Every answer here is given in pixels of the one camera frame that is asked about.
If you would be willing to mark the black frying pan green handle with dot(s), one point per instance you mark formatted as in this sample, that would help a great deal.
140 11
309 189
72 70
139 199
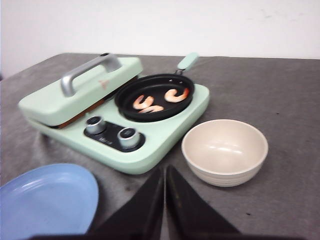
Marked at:
156 86

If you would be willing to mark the silver control knob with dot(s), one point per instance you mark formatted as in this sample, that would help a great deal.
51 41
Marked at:
95 125
128 137

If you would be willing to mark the orange shrimp in bowl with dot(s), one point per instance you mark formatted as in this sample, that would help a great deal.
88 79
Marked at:
140 103

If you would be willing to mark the mint green breakfast maker base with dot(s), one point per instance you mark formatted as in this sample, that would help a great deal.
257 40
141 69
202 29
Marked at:
155 138

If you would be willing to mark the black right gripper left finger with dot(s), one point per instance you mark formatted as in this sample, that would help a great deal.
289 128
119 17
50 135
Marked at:
140 218

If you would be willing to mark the beige ribbed bowl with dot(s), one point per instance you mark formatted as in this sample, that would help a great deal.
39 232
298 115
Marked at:
225 152

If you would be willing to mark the right silver control knob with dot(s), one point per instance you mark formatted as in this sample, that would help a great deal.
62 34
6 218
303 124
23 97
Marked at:
128 137

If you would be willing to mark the blue round plate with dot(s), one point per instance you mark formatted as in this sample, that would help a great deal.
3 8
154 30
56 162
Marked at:
55 199

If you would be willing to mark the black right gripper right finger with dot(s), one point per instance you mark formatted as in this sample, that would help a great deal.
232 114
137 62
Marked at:
194 219

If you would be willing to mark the left silver control knob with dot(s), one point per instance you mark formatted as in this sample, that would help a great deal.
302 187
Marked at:
95 125

